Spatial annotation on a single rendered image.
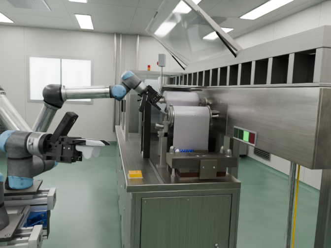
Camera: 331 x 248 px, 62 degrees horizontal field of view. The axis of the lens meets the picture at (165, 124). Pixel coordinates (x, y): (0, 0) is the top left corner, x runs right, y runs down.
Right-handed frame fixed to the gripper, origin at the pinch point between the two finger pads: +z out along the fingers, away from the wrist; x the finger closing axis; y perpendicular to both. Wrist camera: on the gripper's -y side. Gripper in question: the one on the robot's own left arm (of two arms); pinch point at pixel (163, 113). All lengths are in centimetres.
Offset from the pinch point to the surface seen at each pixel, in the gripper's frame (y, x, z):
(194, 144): -2.1, -8.2, 27.3
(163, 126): -6.3, 0.0, 5.5
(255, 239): -26, 54, 164
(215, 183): -12, -34, 42
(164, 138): -11.6, -0.2, 11.8
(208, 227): -33, -34, 57
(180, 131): -1.5, -8.2, 14.1
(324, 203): 12, -83, 59
